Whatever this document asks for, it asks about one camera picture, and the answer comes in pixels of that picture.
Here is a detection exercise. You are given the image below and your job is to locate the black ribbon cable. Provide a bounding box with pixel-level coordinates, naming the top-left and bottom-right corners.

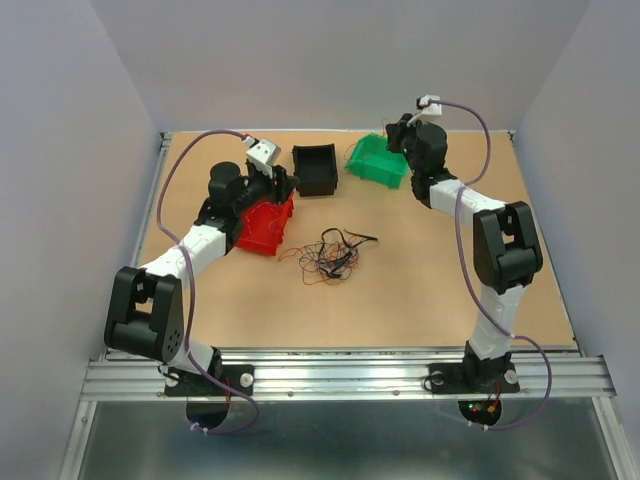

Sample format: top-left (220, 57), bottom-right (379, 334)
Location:
top-left (319, 226), bottom-right (380, 279)

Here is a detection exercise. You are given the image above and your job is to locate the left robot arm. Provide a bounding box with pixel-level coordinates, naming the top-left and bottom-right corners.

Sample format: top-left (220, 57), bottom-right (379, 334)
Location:
top-left (104, 162), bottom-right (298, 394)

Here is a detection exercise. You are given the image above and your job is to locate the black plastic bin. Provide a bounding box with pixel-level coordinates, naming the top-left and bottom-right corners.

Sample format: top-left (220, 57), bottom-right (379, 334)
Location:
top-left (292, 144), bottom-right (338, 197)

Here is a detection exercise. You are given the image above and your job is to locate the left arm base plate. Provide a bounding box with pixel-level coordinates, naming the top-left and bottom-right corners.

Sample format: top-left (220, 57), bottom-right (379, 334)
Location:
top-left (157, 364), bottom-right (255, 398)

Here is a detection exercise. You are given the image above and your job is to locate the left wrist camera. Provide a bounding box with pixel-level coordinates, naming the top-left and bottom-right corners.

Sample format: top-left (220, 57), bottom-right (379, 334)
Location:
top-left (243, 136), bottom-right (281, 178)

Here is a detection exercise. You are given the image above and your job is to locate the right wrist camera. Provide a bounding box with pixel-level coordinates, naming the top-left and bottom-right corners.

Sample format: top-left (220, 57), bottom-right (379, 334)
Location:
top-left (407, 95), bottom-right (443, 126)

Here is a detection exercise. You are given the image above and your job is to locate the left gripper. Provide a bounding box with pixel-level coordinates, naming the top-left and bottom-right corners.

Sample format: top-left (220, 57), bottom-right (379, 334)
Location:
top-left (233, 164), bottom-right (300, 216)

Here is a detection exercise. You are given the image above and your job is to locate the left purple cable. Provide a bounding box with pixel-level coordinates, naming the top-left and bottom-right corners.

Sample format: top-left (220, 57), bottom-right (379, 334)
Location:
top-left (155, 129), bottom-right (261, 436)

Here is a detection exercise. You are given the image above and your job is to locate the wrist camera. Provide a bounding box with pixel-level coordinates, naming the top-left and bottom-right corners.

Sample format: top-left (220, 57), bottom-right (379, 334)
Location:
top-left (243, 136), bottom-right (281, 178)
top-left (407, 95), bottom-right (443, 126)

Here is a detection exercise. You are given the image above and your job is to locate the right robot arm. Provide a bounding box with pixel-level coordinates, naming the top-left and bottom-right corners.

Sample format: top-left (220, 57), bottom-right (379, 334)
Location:
top-left (385, 114), bottom-right (543, 394)

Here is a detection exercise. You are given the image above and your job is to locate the aluminium rail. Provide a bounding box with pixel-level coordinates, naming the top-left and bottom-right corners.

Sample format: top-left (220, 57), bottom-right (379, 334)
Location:
top-left (81, 347), bottom-right (616, 402)
top-left (58, 132), bottom-right (173, 479)

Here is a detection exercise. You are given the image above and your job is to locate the green plastic bin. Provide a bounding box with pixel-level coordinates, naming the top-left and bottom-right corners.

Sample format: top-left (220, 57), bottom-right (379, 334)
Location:
top-left (346, 133), bottom-right (409, 189)

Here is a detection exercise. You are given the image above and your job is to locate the red plastic bin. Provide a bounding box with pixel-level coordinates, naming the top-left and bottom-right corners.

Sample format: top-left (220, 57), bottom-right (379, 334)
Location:
top-left (236, 195), bottom-right (294, 256)

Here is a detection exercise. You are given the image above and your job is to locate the thin wire bundle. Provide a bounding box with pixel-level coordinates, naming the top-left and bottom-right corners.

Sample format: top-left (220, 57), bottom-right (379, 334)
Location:
top-left (277, 234), bottom-right (362, 287)

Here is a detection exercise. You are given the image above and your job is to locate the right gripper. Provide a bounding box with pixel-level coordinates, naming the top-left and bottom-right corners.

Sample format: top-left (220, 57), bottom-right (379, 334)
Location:
top-left (387, 112), bottom-right (430, 175)

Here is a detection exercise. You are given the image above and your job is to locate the aluminium left side rail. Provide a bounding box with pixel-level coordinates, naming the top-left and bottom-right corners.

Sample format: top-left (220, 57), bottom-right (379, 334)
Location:
top-left (58, 132), bottom-right (173, 479)

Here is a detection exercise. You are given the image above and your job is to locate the aluminium front rail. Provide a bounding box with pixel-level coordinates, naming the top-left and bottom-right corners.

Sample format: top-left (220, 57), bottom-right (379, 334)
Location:
top-left (81, 347), bottom-right (616, 402)

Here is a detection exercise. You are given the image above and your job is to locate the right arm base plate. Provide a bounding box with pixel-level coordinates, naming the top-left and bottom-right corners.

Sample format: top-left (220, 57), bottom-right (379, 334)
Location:
top-left (427, 362), bottom-right (520, 396)

